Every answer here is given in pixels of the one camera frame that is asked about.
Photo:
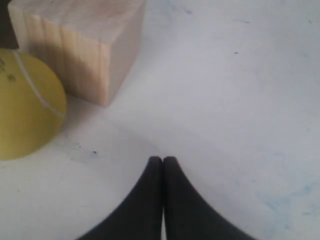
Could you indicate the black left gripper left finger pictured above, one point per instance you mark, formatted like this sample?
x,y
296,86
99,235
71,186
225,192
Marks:
x,y
139,216

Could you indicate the yellow tennis ball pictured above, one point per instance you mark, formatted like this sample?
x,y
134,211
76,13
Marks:
x,y
33,104

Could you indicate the light wooden cube block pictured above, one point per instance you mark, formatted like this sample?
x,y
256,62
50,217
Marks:
x,y
90,44

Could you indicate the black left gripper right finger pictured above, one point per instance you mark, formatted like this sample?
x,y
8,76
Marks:
x,y
187,216

